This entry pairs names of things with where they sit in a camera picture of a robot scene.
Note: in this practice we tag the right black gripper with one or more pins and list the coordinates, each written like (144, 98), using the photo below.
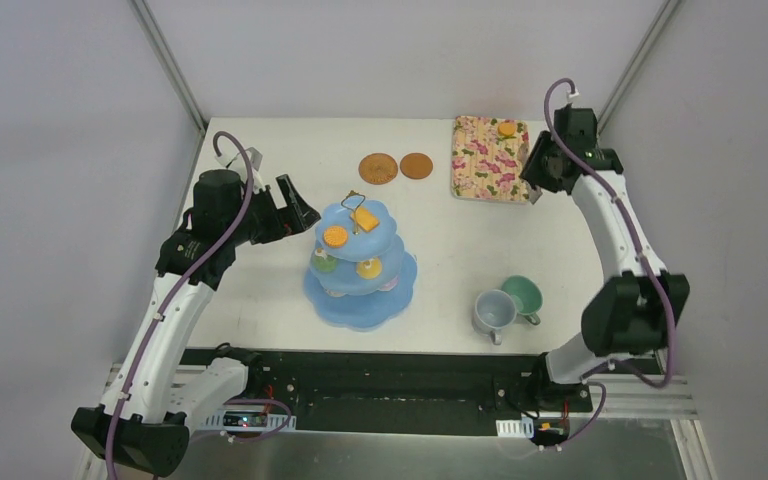
(537, 168)

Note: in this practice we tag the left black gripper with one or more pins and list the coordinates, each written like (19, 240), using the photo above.
(277, 208)

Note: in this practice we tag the orange round biscuit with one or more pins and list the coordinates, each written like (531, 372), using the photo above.
(507, 129)
(335, 236)

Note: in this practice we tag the green cupcake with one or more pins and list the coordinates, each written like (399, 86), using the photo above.
(323, 262)

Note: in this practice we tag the orange square biscuit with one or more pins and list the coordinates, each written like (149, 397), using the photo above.
(364, 220)

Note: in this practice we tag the yellow frosted donut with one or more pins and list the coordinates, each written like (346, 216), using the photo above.
(369, 269)

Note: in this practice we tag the smooth wooden coaster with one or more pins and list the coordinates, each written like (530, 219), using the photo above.
(416, 166)

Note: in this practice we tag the grey-blue ceramic mug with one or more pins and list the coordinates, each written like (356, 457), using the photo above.
(493, 311)

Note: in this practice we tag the metal serving tongs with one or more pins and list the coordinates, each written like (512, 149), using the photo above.
(533, 194)

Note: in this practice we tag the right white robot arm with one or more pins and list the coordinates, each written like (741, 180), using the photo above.
(637, 309)

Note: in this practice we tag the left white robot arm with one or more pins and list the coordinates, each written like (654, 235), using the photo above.
(141, 422)

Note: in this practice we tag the floral serving tray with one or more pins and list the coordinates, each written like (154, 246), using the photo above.
(484, 166)

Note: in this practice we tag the blue three-tier cake stand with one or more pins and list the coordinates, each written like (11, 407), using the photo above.
(342, 298)

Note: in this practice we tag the woven rattan coaster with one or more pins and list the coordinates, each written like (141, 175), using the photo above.
(378, 168)

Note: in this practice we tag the green ceramic cup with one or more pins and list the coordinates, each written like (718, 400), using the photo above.
(527, 297)

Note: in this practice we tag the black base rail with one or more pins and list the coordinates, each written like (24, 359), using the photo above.
(398, 393)

